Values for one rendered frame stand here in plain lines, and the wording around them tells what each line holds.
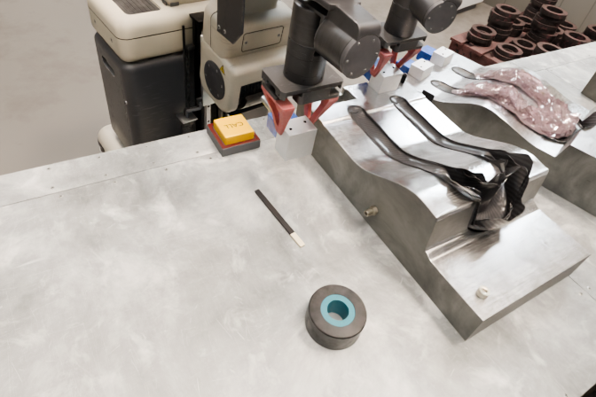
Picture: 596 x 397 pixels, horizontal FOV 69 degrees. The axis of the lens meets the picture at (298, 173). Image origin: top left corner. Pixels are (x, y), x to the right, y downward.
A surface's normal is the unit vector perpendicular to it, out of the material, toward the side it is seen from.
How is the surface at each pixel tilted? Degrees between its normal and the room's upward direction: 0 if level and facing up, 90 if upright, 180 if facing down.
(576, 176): 90
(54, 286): 0
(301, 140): 91
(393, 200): 90
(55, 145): 0
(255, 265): 0
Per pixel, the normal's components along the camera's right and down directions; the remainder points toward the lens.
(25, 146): 0.14, -0.72
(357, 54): 0.57, 0.63
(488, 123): -0.67, 0.44
